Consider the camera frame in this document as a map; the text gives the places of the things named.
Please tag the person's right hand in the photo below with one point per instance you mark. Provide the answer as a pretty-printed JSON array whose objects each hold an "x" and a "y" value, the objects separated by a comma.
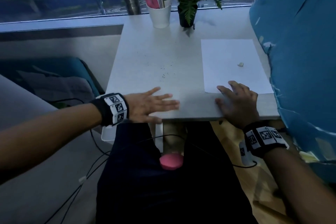
[{"x": 241, "y": 108}]

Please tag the person's left hand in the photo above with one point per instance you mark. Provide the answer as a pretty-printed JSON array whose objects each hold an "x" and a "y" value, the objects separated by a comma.
[{"x": 147, "y": 105}]

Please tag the white eraser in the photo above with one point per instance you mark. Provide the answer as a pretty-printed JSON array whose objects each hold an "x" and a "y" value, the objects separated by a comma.
[{"x": 241, "y": 64}]

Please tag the white paper sheet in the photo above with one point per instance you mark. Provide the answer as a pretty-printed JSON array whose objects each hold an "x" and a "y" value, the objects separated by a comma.
[{"x": 231, "y": 55}]

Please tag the person's left forearm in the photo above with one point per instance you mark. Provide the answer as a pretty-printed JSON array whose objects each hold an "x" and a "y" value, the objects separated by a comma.
[{"x": 47, "y": 137}]

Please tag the person's right forearm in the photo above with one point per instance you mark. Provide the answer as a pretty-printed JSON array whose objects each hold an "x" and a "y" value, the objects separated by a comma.
[{"x": 302, "y": 189}]

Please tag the person's dark trousers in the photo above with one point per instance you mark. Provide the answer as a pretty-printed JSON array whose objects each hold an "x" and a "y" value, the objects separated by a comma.
[{"x": 136, "y": 184}]

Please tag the grey printed paper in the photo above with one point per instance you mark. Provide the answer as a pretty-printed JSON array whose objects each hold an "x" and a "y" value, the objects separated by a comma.
[{"x": 57, "y": 84}]

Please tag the white plastic bin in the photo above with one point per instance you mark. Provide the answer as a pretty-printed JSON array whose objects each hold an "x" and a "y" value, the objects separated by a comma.
[{"x": 107, "y": 133}]

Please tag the pink slipper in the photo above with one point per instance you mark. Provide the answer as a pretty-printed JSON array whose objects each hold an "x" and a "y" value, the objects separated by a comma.
[{"x": 171, "y": 161}]

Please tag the teal chair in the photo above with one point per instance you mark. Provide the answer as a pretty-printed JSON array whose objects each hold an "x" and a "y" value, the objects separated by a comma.
[{"x": 73, "y": 66}]

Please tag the blue patterned cushion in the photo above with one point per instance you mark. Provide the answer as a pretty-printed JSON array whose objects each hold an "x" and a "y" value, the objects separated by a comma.
[{"x": 302, "y": 48}]

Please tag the white cup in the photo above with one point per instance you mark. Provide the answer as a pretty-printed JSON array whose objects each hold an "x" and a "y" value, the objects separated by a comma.
[{"x": 160, "y": 16}]

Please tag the black left wrist camera band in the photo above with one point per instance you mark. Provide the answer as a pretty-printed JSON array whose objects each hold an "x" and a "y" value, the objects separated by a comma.
[{"x": 110, "y": 109}]

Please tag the black wrist camera band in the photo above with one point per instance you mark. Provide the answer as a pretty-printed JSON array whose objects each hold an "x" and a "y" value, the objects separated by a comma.
[
  {"x": 110, "y": 109},
  {"x": 262, "y": 139}
]

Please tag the black right wrist camera band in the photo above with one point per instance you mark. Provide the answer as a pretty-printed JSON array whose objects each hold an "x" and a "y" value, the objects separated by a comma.
[{"x": 262, "y": 139}]

